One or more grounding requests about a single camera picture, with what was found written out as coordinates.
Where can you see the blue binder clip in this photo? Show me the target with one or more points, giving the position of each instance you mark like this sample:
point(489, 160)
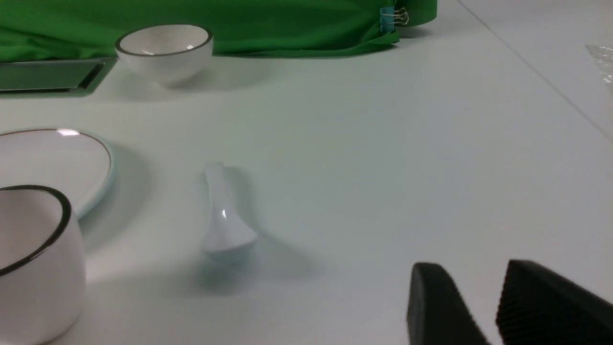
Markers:
point(391, 17)

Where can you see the green backdrop cloth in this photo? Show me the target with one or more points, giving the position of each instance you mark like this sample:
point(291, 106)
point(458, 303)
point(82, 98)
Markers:
point(33, 30)

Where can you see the white ceramic spoon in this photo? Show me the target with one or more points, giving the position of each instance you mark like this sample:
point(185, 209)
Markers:
point(228, 239)

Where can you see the metal table cable hatch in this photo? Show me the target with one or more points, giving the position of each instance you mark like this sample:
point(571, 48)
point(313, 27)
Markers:
point(53, 78)

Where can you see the white bowl black rim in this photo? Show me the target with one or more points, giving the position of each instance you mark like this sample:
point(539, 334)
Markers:
point(168, 54)

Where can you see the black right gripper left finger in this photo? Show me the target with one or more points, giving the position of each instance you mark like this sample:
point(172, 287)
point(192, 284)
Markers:
point(437, 314)

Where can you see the large pale green plate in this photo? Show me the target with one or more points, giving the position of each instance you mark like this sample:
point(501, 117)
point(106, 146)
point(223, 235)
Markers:
point(78, 164)

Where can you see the white cup black rim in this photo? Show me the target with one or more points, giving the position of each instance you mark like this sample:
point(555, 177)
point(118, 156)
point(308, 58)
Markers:
point(43, 274)

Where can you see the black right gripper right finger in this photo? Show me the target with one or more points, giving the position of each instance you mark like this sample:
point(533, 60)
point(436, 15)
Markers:
point(537, 306)

